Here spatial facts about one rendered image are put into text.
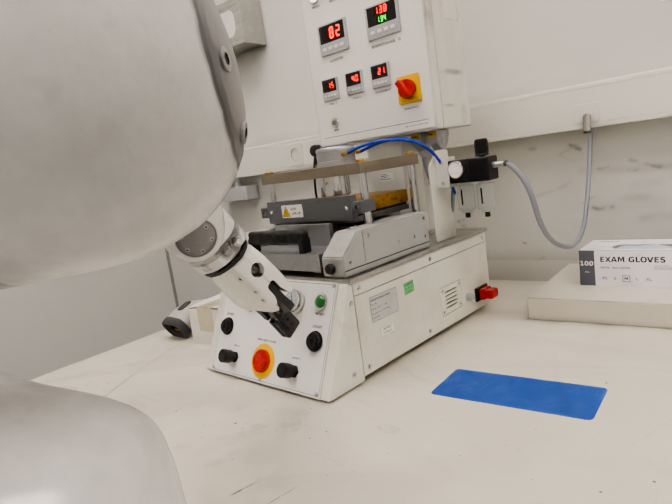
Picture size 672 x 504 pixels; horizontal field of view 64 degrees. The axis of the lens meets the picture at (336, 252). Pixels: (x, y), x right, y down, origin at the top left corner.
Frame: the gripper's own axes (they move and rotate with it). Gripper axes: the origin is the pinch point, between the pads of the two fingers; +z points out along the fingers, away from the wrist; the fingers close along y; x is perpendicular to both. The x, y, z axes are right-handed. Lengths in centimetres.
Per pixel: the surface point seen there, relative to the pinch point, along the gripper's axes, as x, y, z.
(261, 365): 3.7, 10.9, 9.3
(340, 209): -24.2, 3.0, -0.9
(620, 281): -45, -31, 42
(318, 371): 2.3, -1.9, 9.5
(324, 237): -19.7, 5.9, 1.6
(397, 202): -35.9, 1.5, 8.6
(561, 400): -7.0, -34.4, 21.3
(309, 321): -4.3, 1.9, 5.7
